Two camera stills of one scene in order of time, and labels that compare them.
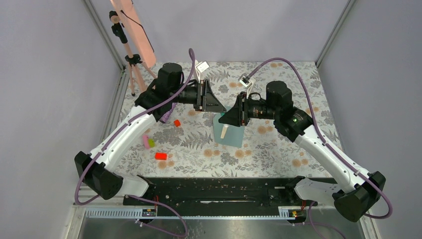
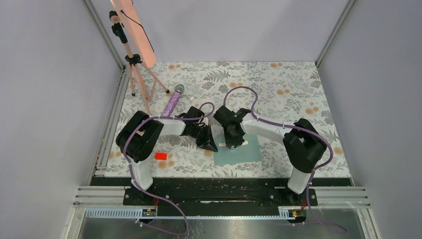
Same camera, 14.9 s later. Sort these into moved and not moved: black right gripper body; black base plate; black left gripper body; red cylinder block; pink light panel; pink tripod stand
Moved: black right gripper body; black left gripper body
Not moved: pink light panel; black base plate; pink tripod stand; red cylinder block
